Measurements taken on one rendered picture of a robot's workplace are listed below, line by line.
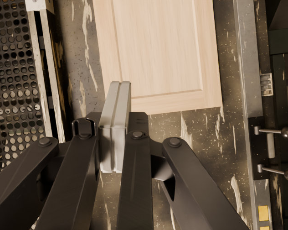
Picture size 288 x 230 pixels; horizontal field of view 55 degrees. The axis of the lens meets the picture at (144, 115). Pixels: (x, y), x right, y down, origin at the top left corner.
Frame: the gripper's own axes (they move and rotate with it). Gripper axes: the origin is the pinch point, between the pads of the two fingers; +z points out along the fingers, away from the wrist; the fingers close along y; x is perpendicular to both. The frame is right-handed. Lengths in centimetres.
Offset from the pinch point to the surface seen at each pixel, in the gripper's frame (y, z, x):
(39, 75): -30, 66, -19
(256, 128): 37, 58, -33
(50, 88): -27, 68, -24
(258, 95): 38, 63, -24
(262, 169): 40, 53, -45
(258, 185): 39, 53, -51
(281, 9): 117, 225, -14
